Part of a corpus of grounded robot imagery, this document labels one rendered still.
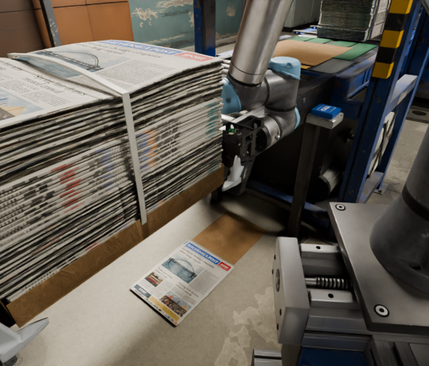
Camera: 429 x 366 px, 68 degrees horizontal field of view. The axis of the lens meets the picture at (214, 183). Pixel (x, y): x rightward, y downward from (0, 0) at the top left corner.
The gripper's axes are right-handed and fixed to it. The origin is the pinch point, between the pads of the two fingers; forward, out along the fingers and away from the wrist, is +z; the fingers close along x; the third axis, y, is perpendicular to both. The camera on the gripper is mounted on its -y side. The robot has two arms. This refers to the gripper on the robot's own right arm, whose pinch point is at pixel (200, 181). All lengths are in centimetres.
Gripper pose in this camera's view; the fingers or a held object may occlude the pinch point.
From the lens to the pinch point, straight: 63.0
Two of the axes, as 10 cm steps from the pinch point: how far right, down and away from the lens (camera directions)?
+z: -6.3, 4.3, -6.4
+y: 0.0, -8.3, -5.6
